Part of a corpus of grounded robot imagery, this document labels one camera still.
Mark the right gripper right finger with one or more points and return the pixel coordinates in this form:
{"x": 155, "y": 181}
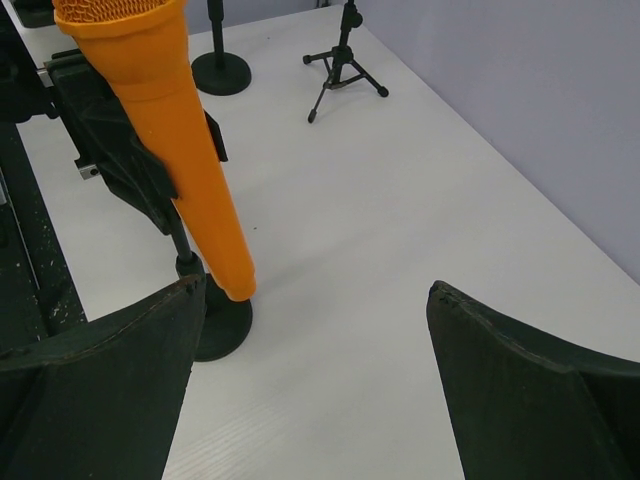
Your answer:
{"x": 525, "y": 404}

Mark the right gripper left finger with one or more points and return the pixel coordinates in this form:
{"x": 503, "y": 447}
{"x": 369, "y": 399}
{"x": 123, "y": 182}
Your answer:
{"x": 102, "y": 400}

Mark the black round-base mic stand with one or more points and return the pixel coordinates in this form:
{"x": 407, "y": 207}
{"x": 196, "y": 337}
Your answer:
{"x": 104, "y": 137}

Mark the orange microphone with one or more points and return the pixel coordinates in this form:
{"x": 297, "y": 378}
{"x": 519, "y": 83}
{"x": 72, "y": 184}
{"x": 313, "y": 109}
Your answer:
{"x": 141, "y": 49}

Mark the black round-base stand left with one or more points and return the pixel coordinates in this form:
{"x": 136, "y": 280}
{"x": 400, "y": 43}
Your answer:
{"x": 220, "y": 73}

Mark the black front rail base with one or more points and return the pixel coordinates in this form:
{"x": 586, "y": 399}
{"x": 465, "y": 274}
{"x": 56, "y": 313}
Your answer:
{"x": 38, "y": 297}

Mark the black tripod stand shock mount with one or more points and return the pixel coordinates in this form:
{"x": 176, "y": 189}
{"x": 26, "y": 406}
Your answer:
{"x": 338, "y": 57}

